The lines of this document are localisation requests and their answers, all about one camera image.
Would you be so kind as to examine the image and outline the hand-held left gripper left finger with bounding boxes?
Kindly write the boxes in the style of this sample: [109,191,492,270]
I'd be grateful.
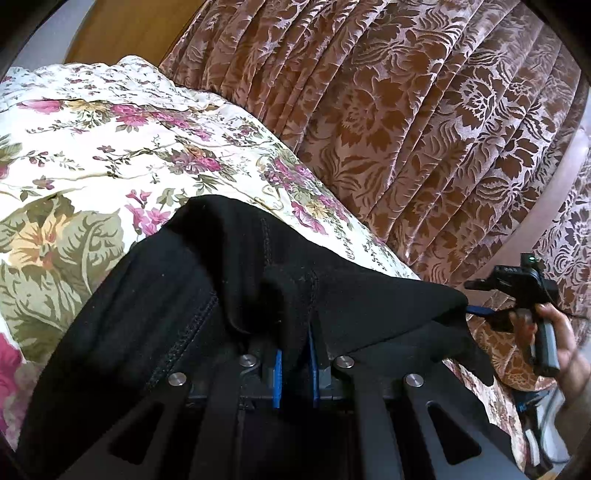
[60,348,283,480]

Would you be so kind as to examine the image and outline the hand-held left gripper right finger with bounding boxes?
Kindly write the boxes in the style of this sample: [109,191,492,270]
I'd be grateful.
[308,323,529,480]

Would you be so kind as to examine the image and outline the black pants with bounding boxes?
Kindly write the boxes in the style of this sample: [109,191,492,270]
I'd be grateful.
[16,194,495,480]

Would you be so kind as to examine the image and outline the person's right forearm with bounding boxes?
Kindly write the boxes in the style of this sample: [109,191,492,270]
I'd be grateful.
[551,353,591,462]

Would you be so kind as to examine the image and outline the person's right hand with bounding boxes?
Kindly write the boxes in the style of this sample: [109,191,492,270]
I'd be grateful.
[512,302,580,402]

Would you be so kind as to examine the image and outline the golden patterned cloth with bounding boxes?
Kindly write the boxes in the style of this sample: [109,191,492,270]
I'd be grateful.
[466,318,557,393]

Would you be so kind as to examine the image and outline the mauve curtain band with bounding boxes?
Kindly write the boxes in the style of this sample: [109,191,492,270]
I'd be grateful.
[462,131,591,278]

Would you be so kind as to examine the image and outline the blue object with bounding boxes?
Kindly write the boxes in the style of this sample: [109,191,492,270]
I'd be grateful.
[515,390,555,415]

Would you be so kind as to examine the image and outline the brown floral curtain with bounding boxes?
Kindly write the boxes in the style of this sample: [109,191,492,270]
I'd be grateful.
[159,0,591,333]

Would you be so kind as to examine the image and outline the floral bedspread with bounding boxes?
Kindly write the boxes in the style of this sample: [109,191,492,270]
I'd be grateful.
[0,55,527,467]

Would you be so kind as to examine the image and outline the wooden board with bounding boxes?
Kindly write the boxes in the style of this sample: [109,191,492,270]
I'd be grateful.
[65,0,204,75]

